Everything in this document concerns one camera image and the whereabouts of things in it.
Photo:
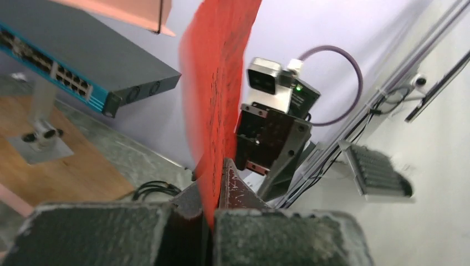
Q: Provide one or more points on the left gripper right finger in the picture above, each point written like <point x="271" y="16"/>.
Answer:
<point x="248" y="232"/>

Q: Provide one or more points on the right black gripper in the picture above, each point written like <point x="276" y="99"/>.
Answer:
<point x="270" y="143"/>

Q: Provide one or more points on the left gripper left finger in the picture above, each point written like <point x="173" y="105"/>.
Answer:
<point x="113" y="233"/>

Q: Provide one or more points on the red sheet music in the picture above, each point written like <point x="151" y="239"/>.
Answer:
<point x="211" y="58"/>

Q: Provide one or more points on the pink music stand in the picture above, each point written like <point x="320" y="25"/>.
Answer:
<point x="149" y="14"/>

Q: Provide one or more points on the wooden board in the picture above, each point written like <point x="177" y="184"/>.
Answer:
<point x="85" y="176"/>

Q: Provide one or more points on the grey keyboard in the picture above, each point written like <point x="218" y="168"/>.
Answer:
<point x="375" y="176"/>

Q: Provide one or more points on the dark teal amplifier box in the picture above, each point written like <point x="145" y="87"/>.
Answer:
<point x="81" y="55"/>

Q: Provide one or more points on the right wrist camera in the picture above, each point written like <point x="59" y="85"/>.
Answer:
<point x="274" y="88"/>

